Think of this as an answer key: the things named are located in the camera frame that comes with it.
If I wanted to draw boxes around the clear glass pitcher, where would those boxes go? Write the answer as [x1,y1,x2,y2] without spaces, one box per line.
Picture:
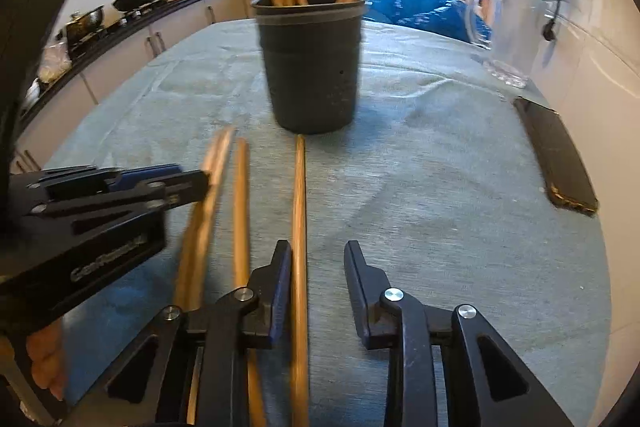
[465,0,556,88]

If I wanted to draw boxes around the steel cooking pot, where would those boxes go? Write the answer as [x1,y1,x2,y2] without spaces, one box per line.
[65,5,106,44]

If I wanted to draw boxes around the clear bag of garlic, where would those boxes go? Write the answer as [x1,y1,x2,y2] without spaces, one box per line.
[39,39,73,84]

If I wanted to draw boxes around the black smartphone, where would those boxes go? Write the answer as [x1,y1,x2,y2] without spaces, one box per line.
[512,96,599,215]

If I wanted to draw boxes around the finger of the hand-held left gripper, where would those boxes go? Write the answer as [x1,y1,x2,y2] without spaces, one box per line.
[30,164,182,202]
[30,170,211,229]

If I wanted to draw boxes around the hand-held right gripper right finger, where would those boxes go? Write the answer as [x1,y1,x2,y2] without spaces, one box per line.
[344,239,576,427]

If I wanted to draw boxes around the light blue towel cloth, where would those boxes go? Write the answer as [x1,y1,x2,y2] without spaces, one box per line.
[42,19,613,427]

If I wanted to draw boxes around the dark grey utensil cup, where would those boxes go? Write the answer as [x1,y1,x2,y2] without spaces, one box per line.
[250,0,368,135]

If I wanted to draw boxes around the person's left hand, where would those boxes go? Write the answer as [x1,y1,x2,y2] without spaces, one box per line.
[24,321,67,403]

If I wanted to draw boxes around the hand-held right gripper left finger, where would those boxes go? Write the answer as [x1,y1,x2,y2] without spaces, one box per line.
[102,239,293,427]

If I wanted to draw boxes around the beige lower cabinets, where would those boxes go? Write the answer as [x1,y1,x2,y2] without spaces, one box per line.
[10,0,281,175]

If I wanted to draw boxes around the black kitchen countertop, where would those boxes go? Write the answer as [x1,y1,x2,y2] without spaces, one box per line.
[17,0,471,132]

